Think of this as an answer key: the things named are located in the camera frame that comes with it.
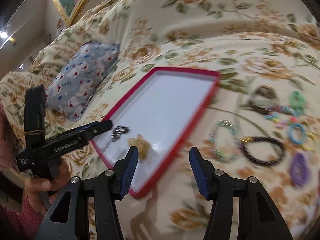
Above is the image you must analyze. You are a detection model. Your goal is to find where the person's left hand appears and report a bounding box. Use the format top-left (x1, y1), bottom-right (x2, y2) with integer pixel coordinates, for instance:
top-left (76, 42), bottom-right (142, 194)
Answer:
top-left (24, 159), bottom-right (71, 216)

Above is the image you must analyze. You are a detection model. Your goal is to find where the red shallow box white inside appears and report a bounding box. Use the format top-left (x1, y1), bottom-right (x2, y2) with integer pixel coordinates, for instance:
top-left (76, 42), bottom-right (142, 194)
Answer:
top-left (92, 67), bottom-right (219, 198)

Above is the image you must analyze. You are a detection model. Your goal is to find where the silver chain bracelet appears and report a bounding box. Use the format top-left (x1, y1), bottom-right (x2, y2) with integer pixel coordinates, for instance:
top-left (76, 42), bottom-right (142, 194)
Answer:
top-left (109, 125), bottom-right (131, 143)

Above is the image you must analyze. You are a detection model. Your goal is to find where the gold hair claw clip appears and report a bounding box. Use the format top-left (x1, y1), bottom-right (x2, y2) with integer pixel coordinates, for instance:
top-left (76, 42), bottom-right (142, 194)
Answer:
top-left (127, 134), bottom-right (151, 161)

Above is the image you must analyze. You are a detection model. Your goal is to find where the rose gold mesh band watch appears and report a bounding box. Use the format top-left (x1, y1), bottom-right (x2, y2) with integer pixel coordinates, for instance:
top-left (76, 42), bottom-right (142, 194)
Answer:
top-left (248, 85), bottom-right (279, 115)

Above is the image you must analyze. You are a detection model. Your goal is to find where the blue hair tie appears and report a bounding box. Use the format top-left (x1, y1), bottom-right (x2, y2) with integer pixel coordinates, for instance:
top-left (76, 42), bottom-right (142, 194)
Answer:
top-left (286, 122), bottom-right (308, 145)

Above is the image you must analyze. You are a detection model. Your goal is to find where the cream floral blanket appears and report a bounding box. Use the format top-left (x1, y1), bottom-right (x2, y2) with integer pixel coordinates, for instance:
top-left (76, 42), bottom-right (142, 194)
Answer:
top-left (1, 0), bottom-right (319, 239)

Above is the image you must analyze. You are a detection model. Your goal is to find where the black bead bracelet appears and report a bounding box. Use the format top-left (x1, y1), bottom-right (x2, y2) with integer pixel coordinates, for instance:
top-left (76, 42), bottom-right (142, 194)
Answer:
top-left (240, 135), bottom-right (287, 168)

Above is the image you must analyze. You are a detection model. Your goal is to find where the mint green hair tie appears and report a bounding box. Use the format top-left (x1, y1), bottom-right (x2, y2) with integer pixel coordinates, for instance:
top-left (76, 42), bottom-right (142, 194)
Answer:
top-left (287, 90), bottom-right (307, 116)

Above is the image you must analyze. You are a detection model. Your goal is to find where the colourful bead bracelet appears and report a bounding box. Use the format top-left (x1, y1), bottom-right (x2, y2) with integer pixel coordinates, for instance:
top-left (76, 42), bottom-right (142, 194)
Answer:
top-left (263, 104), bottom-right (301, 128)

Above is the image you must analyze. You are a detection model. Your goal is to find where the blue bear print pillow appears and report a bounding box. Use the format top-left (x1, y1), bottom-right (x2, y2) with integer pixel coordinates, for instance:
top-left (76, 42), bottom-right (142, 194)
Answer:
top-left (46, 41), bottom-right (120, 121)

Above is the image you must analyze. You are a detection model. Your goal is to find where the yellow hair tie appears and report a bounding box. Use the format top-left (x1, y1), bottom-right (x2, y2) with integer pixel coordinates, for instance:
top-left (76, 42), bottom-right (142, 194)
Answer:
top-left (301, 130), bottom-right (320, 152)

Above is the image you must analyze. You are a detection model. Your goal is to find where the purple hair tie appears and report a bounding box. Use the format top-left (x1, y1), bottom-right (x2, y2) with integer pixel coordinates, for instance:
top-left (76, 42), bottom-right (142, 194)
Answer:
top-left (288, 152), bottom-right (312, 188)

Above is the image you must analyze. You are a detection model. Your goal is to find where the pastel crystal bead bracelet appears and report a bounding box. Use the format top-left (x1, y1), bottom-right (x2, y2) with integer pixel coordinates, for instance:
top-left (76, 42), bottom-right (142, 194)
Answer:
top-left (207, 119), bottom-right (242, 163)

